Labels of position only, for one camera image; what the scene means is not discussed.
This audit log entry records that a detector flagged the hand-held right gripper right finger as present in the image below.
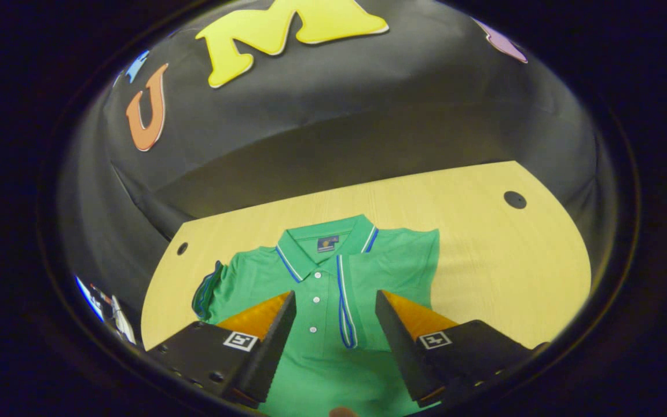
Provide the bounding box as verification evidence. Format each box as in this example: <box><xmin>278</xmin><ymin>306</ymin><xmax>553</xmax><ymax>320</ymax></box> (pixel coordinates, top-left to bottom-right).
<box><xmin>375</xmin><ymin>290</ymin><xmax>549</xmax><ymax>406</ymax></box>

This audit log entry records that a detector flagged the bright screen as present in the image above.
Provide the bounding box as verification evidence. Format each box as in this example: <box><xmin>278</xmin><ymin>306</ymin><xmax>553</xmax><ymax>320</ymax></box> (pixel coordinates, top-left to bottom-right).
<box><xmin>75</xmin><ymin>275</ymin><xmax>107</xmax><ymax>323</ymax></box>

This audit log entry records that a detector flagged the green T-shirt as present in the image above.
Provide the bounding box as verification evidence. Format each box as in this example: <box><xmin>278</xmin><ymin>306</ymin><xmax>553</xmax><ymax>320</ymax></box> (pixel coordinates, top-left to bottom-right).
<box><xmin>192</xmin><ymin>214</ymin><xmax>441</xmax><ymax>417</ymax></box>

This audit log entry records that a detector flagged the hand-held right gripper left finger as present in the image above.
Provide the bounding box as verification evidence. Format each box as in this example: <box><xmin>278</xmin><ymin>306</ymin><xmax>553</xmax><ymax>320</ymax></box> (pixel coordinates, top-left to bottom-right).
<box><xmin>145</xmin><ymin>290</ymin><xmax>298</xmax><ymax>409</ymax></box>

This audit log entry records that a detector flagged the black backdrop cloth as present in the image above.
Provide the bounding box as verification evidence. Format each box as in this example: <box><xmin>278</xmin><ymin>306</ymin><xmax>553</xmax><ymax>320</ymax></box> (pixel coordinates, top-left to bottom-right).
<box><xmin>58</xmin><ymin>0</ymin><xmax>618</xmax><ymax>342</ymax></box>

